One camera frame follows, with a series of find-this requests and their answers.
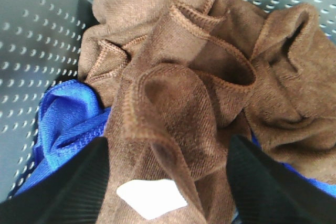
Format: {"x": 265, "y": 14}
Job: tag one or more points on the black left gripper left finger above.
{"x": 72, "y": 194}

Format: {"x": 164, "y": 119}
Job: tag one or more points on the grey basket with yellow rim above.
{"x": 40, "y": 47}

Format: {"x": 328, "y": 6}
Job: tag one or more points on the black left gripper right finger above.
{"x": 266, "y": 191}

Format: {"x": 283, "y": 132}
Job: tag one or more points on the brown towel with white tag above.
{"x": 180, "y": 100}

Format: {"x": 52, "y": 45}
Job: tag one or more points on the blue towel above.
{"x": 71, "y": 116}

